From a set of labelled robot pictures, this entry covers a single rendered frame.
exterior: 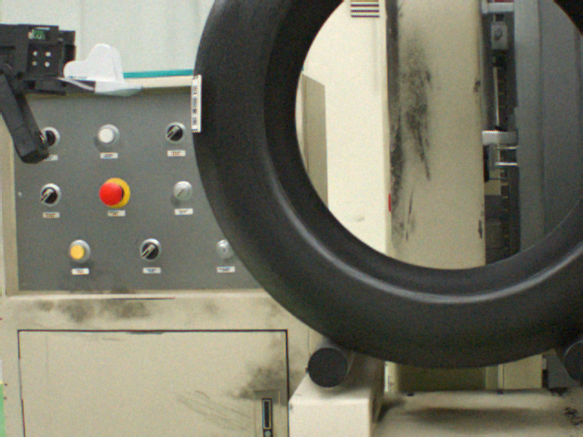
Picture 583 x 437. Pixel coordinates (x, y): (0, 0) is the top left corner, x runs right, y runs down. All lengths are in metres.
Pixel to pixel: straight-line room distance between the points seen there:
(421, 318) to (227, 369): 0.82
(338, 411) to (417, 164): 0.46
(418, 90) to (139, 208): 0.64
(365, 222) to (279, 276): 3.52
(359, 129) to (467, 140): 3.15
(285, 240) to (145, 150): 0.85
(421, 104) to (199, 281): 0.61
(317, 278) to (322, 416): 0.16
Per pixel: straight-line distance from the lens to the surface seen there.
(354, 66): 4.83
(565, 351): 1.35
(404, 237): 1.69
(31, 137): 1.46
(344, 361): 1.34
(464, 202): 1.68
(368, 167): 4.83
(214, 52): 1.33
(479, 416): 1.53
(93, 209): 2.15
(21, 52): 1.46
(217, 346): 2.07
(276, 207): 1.29
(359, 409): 1.34
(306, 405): 1.35
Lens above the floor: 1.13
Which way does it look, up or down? 3 degrees down
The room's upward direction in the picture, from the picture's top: 2 degrees counter-clockwise
